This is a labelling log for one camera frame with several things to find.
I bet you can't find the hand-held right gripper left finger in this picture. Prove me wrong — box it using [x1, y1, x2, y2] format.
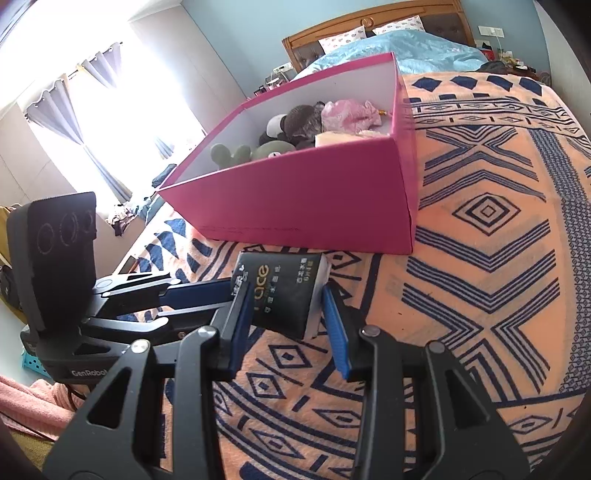
[41, 286, 254, 480]

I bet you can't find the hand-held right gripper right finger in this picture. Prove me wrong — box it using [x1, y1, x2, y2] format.
[322, 284, 532, 480]

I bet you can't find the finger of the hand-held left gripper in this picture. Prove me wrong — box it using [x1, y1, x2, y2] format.
[85, 305, 227, 352]
[92, 272, 233, 317]

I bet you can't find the black tissue pack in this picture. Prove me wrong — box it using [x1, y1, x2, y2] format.
[231, 251, 329, 340]

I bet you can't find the pink cardboard box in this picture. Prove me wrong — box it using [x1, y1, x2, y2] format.
[156, 52, 419, 256]

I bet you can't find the green cactus plush toy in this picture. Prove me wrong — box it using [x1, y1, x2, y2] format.
[210, 141, 296, 167]

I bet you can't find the cream plush bear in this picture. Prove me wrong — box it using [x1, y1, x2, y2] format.
[316, 130, 389, 147]

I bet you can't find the brown plush bear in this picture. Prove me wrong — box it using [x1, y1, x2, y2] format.
[259, 104, 324, 148]

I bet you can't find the pink knitted plush toy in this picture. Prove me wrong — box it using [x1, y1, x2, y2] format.
[321, 99, 384, 134]

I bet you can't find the person's left forearm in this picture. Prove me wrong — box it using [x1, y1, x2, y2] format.
[0, 374, 88, 439]

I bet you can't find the yellow cloth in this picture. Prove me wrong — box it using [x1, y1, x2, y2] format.
[0, 205, 14, 261]

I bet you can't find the blue plastic basket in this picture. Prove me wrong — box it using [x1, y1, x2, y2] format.
[21, 348, 49, 377]

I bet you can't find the purple curtain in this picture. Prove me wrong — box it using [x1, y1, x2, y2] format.
[25, 78, 132, 204]
[81, 41, 174, 160]

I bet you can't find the orange patterned blanket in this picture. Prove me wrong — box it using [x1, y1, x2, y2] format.
[111, 69, 591, 480]

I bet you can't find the group of cosmetic bottles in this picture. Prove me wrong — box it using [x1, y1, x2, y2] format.
[252, 62, 296, 97]

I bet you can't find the white patterned pillow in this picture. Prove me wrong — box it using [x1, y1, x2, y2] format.
[318, 25, 368, 54]
[373, 15, 426, 35]

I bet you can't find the wooden bed headboard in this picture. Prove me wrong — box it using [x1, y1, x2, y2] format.
[281, 0, 476, 72]

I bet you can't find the blue floral duvet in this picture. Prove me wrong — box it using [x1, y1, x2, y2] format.
[139, 32, 489, 222]

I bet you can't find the wooden nightstand with clutter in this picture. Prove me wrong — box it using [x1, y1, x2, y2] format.
[475, 41, 539, 79]

